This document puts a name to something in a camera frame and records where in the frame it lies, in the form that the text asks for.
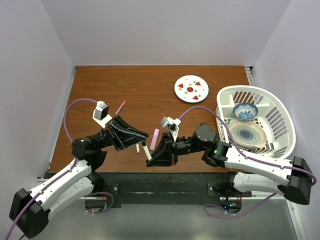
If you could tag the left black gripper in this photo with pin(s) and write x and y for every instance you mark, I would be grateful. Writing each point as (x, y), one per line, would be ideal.
(121, 140)

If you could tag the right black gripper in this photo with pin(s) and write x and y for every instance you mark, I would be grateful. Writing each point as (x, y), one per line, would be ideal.
(163, 155)

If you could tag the white pen black tip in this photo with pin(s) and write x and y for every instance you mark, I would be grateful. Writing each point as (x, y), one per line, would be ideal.
(147, 152)

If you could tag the pink highlighter pen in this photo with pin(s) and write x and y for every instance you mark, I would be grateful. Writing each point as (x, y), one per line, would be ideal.
(154, 139)

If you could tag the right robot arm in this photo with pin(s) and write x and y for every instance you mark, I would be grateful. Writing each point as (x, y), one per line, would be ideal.
(257, 173)

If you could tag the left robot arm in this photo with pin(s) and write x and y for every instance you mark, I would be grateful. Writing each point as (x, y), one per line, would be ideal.
(31, 210)

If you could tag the pink pen red tip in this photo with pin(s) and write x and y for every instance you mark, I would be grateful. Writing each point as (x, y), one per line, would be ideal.
(120, 107)

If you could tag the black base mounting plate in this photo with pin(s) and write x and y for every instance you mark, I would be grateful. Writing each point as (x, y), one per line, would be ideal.
(159, 188)

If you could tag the white strawberry pattern plate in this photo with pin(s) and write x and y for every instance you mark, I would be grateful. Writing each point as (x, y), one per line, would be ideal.
(191, 89)

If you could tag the beige plate in rack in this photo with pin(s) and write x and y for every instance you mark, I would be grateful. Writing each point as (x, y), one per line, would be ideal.
(247, 134)

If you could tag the blue white bowl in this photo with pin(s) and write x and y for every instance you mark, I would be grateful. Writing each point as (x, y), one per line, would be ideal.
(245, 111)

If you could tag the white plastic dish rack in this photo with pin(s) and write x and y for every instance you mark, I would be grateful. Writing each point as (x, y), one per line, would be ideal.
(272, 117)

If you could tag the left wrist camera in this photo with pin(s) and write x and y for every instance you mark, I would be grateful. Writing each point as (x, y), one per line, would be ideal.
(100, 114)

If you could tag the aluminium frame rail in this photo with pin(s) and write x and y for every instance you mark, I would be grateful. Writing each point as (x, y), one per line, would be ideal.
(248, 71)

